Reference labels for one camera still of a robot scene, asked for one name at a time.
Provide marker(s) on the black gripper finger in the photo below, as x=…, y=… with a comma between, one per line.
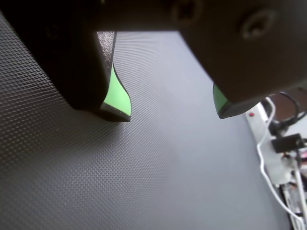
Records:
x=239, y=60
x=60, y=60

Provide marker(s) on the black adapter box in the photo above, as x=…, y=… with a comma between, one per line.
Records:
x=287, y=143

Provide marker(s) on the white power strip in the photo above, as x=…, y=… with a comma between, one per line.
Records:
x=272, y=159

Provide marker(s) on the dark grey mat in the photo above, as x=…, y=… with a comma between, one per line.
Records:
x=120, y=172

